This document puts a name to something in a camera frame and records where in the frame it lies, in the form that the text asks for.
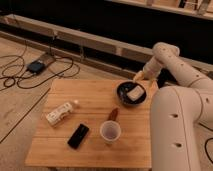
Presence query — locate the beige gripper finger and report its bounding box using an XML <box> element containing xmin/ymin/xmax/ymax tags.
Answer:
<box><xmin>133</xmin><ymin>71</ymin><xmax>145</xmax><ymax>82</ymax></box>
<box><xmin>149</xmin><ymin>79</ymin><xmax>156</xmax><ymax>88</ymax></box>

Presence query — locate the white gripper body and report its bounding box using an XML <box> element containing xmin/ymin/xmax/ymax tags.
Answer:
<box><xmin>143</xmin><ymin>57</ymin><xmax>164</xmax><ymax>80</ymax></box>

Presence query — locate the white sponge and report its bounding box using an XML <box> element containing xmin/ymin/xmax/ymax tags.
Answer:
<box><xmin>127</xmin><ymin>86</ymin><xmax>144</xmax><ymax>101</ymax></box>

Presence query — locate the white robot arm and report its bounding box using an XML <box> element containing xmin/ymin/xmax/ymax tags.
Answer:
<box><xmin>133</xmin><ymin>42</ymin><xmax>213</xmax><ymax>171</ymax></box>

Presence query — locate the dark ceramic bowl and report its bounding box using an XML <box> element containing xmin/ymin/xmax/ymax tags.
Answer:
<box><xmin>116</xmin><ymin>81</ymin><xmax>147</xmax><ymax>106</ymax></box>

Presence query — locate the small brown object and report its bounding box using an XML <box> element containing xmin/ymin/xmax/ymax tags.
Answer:
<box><xmin>108</xmin><ymin>108</ymin><xmax>119</xmax><ymax>121</ymax></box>

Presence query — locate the white paper cup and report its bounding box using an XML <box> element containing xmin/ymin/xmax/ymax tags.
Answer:
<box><xmin>100</xmin><ymin>120</ymin><xmax>121</xmax><ymax>144</ymax></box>

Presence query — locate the wooden table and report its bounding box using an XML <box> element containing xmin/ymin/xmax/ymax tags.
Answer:
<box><xmin>25</xmin><ymin>79</ymin><xmax>158</xmax><ymax>169</ymax></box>

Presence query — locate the black rectangular phone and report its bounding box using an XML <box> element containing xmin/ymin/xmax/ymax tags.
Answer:
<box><xmin>68</xmin><ymin>124</ymin><xmax>89</xmax><ymax>149</ymax></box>

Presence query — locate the blue power adapter box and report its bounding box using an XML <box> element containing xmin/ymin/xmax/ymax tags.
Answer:
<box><xmin>27</xmin><ymin>61</ymin><xmax>45</xmax><ymax>74</ymax></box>

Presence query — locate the black cable at right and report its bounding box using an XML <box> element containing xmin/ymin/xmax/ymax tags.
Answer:
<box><xmin>199</xmin><ymin>123</ymin><xmax>213</xmax><ymax>165</ymax></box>

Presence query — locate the black floor cable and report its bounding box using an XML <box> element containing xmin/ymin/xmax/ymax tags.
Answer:
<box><xmin>0</xmin><ymin>39</ymin><xmax>81</xmax><ymax>90</ymax></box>

